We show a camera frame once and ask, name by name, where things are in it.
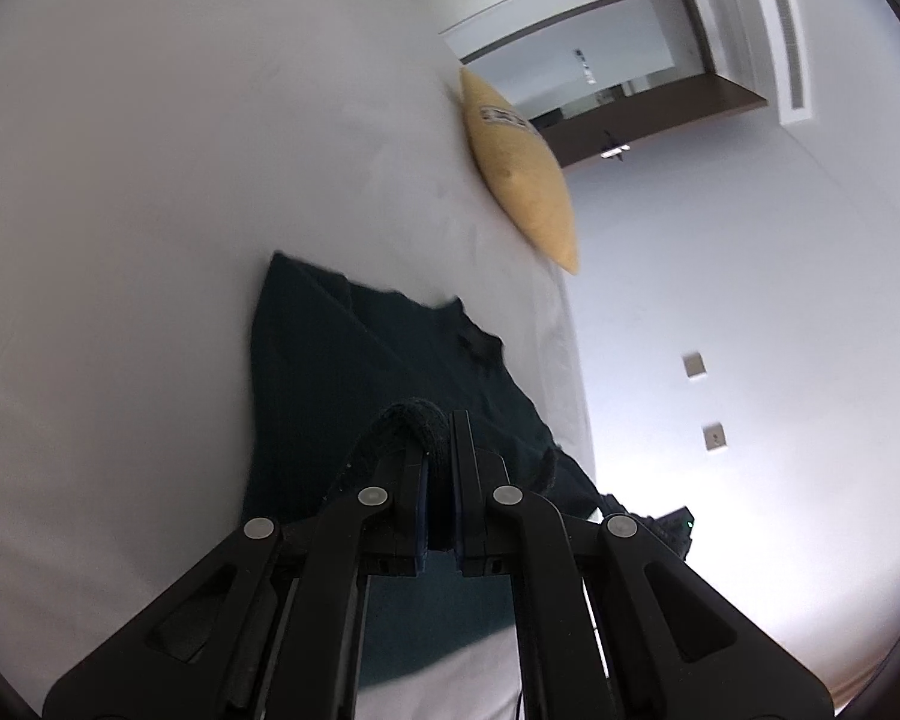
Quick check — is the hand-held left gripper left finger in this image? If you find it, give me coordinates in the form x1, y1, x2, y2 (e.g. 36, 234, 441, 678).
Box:
43, 420, 430, 720

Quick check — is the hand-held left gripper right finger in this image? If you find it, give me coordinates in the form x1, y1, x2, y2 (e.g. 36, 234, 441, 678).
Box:
450, 410, 841, 720

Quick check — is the dark green sweater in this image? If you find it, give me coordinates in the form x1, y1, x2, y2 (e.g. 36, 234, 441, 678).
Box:
249, 251, 650, 698

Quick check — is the yellow pillow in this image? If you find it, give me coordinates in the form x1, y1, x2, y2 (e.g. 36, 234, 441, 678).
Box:
459, 66, 580, 275

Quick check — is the white bed sheet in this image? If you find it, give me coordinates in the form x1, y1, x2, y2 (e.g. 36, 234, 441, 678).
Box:
0, 0, 598, 720

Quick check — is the ceiling air vent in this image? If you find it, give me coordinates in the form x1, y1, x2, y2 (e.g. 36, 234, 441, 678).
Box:
769, 0, 808, 110

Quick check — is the dark brown door frame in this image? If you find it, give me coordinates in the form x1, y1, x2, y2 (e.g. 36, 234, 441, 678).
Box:
461, 0, 770, 170

